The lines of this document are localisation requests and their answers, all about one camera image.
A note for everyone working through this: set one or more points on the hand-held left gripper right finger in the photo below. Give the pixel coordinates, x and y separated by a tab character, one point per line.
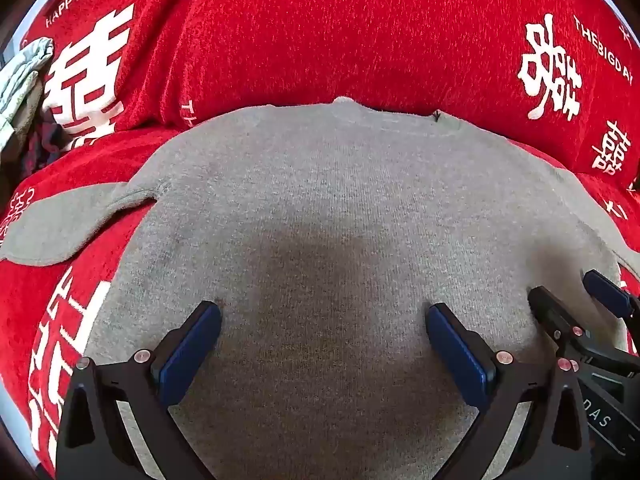
457	360

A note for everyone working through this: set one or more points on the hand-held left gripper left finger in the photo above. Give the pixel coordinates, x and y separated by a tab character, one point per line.
192	350

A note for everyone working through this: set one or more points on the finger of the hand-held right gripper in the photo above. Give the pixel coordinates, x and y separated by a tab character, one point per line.
552	310
607	292

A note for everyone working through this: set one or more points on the grey knit sweater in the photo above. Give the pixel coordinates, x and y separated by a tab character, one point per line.
320	210

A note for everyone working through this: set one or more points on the dark plaid cloth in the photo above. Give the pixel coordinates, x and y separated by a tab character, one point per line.
45	142

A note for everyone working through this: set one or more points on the light striped cloth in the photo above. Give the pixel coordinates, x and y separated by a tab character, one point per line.
20	85

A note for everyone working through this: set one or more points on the red wedding sofa cover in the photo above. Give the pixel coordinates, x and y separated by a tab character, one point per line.
320	35

